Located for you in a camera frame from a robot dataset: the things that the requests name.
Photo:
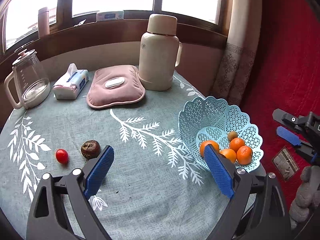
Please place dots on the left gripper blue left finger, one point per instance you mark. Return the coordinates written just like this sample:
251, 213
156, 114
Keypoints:
96, 170

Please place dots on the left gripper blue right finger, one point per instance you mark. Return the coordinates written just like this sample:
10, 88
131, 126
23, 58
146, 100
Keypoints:
220, 174

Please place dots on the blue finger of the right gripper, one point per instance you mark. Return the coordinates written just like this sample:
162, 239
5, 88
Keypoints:
288, 136
284, 118

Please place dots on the large orange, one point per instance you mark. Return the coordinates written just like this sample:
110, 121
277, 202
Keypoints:
208, 144

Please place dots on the mandarin on table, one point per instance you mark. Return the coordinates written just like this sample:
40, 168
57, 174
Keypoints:
244, 155

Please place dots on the dark passion fruit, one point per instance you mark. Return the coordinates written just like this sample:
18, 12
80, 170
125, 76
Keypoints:
90, 149

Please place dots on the small mandarin in basket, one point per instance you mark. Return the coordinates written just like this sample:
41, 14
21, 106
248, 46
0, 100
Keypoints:
236, 143

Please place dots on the small brown longan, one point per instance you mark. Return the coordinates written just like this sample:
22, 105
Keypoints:
232, 135

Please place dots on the red cherry tomato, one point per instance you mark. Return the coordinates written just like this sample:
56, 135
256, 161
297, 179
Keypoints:
62, 156

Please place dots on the light blue plastic fruit basket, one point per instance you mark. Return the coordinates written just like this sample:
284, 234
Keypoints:
212, 119

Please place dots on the green leaf-pattern tablecloth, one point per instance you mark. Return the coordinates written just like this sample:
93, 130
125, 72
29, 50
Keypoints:
153, 190

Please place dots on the beige patterned curtain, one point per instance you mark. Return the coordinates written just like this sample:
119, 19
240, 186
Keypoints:
239, 55

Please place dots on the grey plush toy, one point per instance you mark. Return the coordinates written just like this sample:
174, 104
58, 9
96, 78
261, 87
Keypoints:
307, 195

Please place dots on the tissue pack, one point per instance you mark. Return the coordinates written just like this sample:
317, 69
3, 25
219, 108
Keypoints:
69, 86

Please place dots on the pink hot water bag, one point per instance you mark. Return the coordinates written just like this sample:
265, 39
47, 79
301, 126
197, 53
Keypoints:
116, 85

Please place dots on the glass electric kettle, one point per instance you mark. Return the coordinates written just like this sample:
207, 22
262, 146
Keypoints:
31, 81

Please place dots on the cream thermos flask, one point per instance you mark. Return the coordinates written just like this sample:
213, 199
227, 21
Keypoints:
160, 53

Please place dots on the pink tumbler on windowsill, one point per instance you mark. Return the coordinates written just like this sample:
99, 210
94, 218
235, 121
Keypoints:
43, 22

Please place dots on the white box on windowsill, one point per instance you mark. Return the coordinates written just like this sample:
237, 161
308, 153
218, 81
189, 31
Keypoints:
109, 15

